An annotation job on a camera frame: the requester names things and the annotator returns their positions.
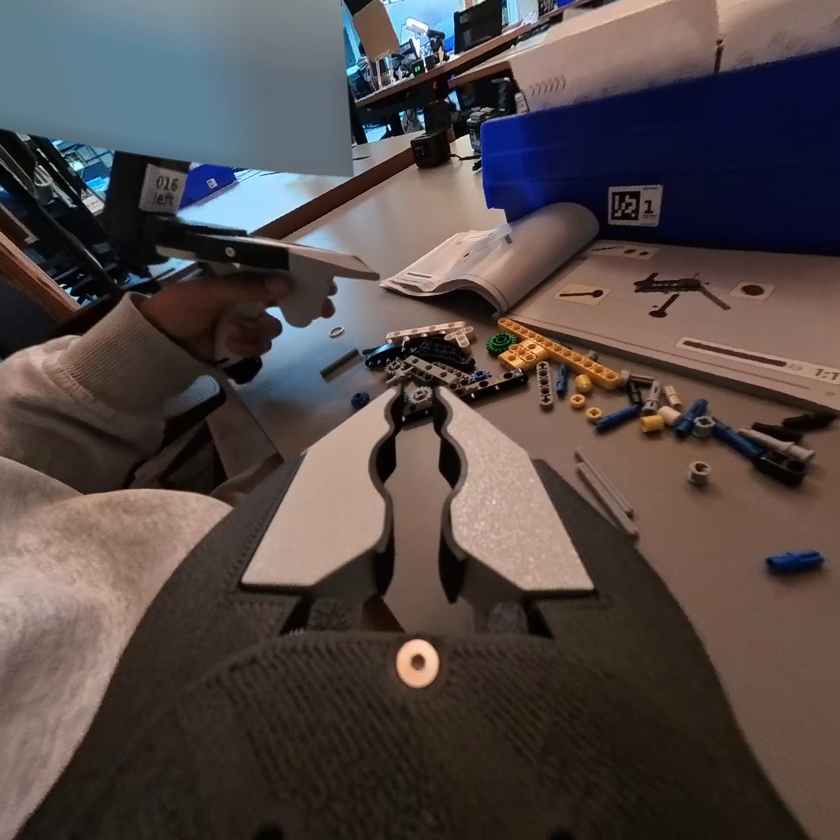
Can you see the person's left hand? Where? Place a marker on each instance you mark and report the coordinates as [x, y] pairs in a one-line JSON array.
[[203, 315]]

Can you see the long blue lego connector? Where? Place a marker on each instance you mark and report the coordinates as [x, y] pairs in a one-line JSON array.
[[562, 380]]

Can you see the yellow lego beam assembly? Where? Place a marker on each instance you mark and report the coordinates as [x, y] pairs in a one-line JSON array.
[[525, 354]]

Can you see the black monitor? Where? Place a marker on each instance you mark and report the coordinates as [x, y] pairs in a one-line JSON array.
[[482, 26]]

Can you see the pale grey lego gear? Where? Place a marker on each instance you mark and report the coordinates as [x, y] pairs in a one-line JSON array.
[[418, 399]]

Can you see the person's left forearm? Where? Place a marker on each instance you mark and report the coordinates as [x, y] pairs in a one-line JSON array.
[[65, 394]]

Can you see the pile of small lego pins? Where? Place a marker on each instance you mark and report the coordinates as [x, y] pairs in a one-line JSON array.
[[617, 418]]

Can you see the white arrow-print paper bag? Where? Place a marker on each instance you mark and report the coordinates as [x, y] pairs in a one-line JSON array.
[[623, 52]]

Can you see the lego instruction booklet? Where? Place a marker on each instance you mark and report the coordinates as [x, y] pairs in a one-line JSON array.
[[656, 315]]

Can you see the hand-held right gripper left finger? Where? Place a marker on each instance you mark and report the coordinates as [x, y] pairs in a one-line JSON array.
[[321, 512]]

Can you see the blue lego pin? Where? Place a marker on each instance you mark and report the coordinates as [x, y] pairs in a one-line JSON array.
[[794, 561]]

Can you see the heap of grey lego beams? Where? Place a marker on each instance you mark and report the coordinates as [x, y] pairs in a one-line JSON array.
[[420, 351]]

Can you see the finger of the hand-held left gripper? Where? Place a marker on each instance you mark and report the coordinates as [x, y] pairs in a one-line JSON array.
[[334, 266]]

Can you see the black battery charger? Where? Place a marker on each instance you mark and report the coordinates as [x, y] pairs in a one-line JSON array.
[[430, 149]]

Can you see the short dark grey lego axle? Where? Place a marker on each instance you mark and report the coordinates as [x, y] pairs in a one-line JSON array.
[[339, 363]]

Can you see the background workbench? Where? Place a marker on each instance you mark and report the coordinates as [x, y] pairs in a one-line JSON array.
[[420, 75]]

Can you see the grey lego bush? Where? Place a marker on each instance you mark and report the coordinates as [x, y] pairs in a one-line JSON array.
[[699, 473]]

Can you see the green lego gear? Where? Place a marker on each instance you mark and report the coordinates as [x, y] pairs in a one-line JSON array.
[[502, 343]]

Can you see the small blue storage bin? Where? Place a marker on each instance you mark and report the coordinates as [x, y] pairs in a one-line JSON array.
[[207, 184]]

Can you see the blue plastic bin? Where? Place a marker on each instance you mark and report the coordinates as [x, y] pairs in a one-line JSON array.
[[689, 144]]

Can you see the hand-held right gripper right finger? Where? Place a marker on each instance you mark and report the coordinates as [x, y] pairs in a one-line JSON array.
[[518, 518]]

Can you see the light grey lego beam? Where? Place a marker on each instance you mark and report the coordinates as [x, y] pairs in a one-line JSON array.
[[544, 386]]

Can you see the person's grey sweatshirt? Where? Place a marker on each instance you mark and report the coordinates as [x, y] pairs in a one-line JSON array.
[[65, 590]]

